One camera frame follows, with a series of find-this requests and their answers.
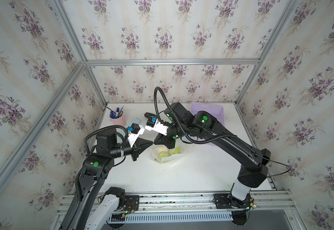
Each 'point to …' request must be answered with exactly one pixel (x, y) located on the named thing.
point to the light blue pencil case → (129, 121)
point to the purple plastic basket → (215, 109)
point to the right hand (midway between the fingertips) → (158, 140)
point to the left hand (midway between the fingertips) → (152, 144)
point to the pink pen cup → (121, 120)
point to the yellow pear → (159, 149)
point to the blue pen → (117, 111)
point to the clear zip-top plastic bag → (171, 157)
